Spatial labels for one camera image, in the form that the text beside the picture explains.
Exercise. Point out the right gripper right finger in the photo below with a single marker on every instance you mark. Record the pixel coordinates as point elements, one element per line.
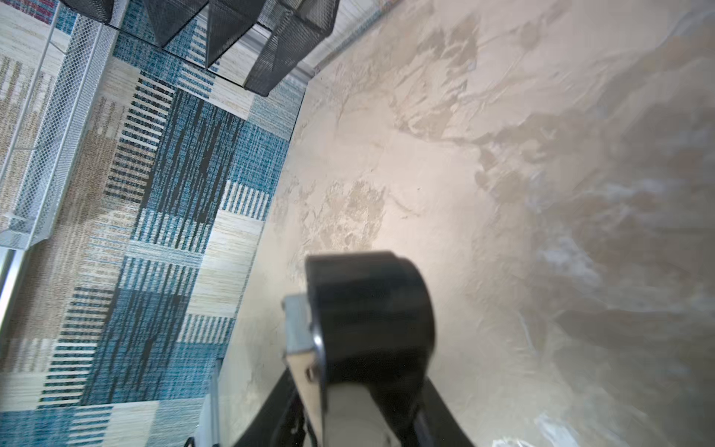
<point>434,424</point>

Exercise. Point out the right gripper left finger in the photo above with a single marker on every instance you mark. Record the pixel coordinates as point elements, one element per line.
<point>280,421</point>

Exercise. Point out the grey silver stapler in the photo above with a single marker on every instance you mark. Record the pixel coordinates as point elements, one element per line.
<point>371,326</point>

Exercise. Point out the black wire shelf rack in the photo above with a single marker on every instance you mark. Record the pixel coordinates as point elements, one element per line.
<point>299,27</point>

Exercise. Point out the white mesh wall basket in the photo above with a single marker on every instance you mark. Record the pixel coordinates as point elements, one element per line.
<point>56,66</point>

